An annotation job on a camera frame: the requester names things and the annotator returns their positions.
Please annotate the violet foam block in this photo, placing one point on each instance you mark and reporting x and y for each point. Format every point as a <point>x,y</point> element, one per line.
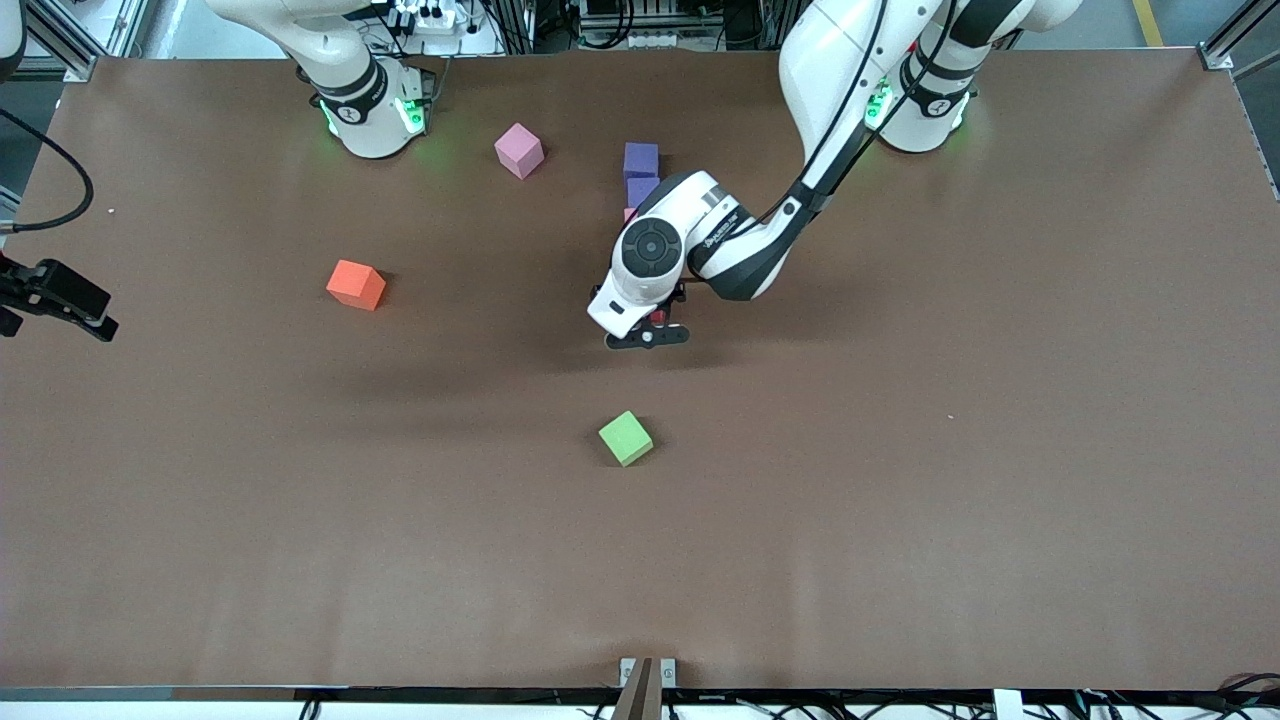
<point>640,190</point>

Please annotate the dark purple foam block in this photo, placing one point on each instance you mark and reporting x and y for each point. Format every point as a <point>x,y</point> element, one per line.
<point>641,160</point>

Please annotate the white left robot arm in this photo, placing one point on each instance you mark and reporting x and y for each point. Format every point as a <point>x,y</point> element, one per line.
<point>830,70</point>

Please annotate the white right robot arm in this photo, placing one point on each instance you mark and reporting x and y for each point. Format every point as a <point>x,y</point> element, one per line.
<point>360,100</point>

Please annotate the green foam block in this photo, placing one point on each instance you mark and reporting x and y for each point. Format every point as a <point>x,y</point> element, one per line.
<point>625,438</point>

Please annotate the mauve foam block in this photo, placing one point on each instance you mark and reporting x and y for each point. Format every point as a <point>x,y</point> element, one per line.
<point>519,150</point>

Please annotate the brown table mat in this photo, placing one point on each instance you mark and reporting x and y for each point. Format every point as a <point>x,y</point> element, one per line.
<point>700,560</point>

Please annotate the orange foam block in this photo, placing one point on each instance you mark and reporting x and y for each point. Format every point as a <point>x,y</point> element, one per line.
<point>355,286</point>

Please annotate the dark equipment rack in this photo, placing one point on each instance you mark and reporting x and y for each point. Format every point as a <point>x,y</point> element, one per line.
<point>600,25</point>

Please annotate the white power strip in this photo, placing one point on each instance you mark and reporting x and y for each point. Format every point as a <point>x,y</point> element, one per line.
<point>430,18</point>

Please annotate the aluminium frame post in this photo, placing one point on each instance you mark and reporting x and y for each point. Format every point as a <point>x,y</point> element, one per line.
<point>1235,40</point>
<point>60,40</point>

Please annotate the brown camera mount post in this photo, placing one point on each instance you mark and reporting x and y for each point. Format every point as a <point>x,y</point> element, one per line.
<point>640,700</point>

